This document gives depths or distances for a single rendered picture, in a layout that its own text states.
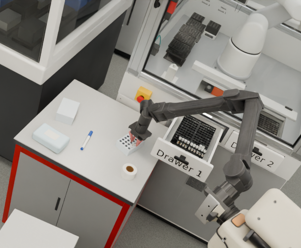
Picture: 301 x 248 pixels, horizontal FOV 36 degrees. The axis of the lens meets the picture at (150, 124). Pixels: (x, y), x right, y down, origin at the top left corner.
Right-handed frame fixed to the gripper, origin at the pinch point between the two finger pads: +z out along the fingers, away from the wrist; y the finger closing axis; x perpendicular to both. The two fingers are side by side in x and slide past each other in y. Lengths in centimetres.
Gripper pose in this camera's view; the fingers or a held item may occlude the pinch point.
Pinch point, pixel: (135, 142)
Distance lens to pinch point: 223.7
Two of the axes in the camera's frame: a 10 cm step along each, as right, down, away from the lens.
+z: -3.2, 7.0, 6.4
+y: -7.3, -6.1, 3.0
